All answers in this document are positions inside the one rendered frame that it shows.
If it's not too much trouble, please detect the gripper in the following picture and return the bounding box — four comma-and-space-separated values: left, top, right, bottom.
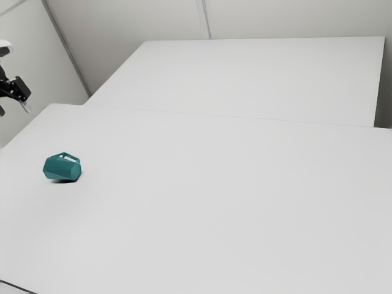
0, 63, 32, 117

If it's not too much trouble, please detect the teal faceted mug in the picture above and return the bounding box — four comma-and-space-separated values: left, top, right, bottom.
42, 151, 82, 182

